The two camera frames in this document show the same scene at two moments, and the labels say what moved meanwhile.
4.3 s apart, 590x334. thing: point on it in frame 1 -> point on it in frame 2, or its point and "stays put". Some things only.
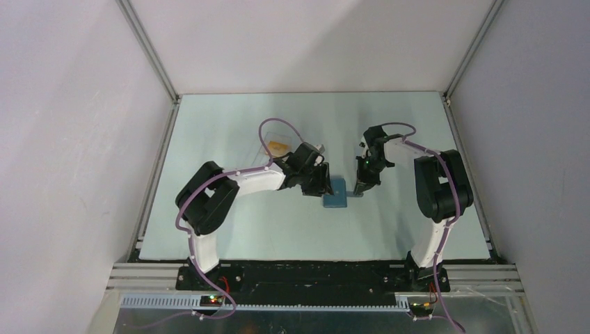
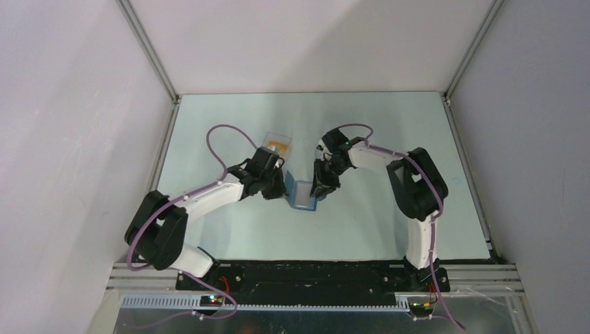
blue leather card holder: x=339 y=199 -> x=298 y=193
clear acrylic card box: x=277 y=145 stays put
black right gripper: x=362 y=186 -> x=323 y=184
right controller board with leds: x=424 y=309 stays put
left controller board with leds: x=211 y=300 stays put
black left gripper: x=323 y=185 -> x=278 y=192
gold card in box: x=277 y=148 stays put
